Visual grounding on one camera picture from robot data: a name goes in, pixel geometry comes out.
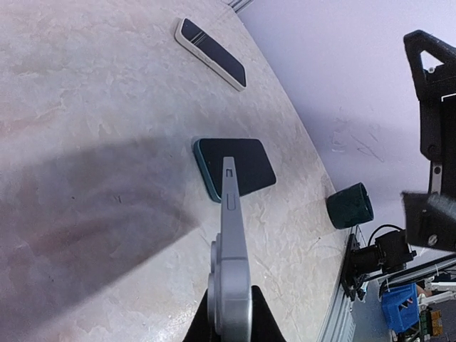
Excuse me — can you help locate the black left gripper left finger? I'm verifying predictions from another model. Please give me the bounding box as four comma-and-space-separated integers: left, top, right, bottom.
182, 291, 217, 342

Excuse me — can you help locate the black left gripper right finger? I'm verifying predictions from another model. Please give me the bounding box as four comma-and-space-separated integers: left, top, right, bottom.
251, 285, 285, 342

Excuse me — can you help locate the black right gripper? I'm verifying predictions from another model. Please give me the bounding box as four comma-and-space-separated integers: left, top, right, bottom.
402, 30, 455, 252

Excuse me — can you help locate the clear phone case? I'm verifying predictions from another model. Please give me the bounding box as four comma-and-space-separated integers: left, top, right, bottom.
175, 18, 247, 92

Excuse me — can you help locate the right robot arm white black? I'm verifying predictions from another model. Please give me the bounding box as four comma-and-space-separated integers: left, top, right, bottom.
350, 30, 455, 274

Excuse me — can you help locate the black phone middle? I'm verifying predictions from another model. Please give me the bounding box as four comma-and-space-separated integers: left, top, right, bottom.
193, 138, 276, 203

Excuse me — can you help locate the light blue phone case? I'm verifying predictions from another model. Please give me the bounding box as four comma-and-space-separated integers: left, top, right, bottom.
206, 155, 254, 342

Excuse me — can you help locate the blue storage bin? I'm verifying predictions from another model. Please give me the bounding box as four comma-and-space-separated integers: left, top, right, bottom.
381, 283, 420, 333

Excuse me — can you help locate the dark green cup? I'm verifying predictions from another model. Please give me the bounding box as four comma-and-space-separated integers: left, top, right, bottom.
326, 182, 374, 229

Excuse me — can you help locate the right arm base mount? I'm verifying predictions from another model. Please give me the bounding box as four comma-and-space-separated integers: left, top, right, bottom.
340, 233, 371, 301

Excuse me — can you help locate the right aluminium frame post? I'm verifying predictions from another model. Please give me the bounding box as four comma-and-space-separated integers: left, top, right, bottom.
222, 0, 254, 14

